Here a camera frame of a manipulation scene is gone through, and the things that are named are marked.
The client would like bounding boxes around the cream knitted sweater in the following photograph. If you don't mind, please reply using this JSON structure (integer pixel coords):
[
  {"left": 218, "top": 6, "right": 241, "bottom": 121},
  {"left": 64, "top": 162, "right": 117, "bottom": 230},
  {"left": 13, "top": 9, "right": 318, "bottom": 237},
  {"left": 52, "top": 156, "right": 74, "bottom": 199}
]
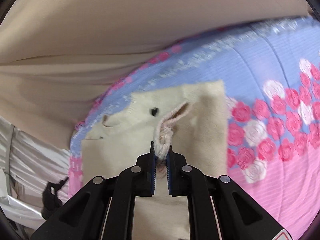
[{"left": 81, "top": 81, "right": 227, "bottom": 239}]

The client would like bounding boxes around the silver grey curtain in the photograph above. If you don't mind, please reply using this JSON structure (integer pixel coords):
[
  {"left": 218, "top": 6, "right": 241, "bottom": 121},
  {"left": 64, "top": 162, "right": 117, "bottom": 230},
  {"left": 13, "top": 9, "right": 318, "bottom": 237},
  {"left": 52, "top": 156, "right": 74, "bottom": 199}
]
[{"left": 1, "top": 119, "right": 69, "bottom": 239}]

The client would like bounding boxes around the pink blue floral quilt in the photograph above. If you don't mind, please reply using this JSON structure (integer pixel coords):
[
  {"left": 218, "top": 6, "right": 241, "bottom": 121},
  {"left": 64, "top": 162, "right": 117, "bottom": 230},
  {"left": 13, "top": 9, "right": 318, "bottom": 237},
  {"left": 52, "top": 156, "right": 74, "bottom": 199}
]
[{"left": 69, "top": 17, "right": 319, "bottom": 239}]

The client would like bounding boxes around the beige fabric headboard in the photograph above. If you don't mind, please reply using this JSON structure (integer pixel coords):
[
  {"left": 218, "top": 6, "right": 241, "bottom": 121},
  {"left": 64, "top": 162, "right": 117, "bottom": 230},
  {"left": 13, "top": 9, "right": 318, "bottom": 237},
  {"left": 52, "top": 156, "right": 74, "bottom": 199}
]
[{"left": 1, "top": 0, "right": 310, "bottom": 148}]

